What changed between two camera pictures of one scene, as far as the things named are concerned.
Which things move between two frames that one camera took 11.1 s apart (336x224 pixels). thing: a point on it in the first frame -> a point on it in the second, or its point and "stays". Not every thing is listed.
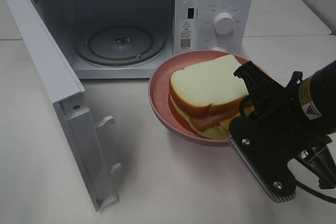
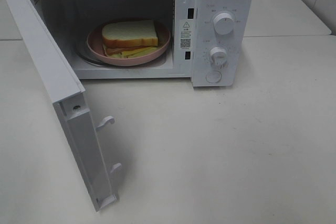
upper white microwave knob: [223, 23] stays
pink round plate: [158, 87] -> [95, 45]
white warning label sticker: [186, 34] stays
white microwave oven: [124, 25] stays
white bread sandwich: [207, 94] -> [125, 39]
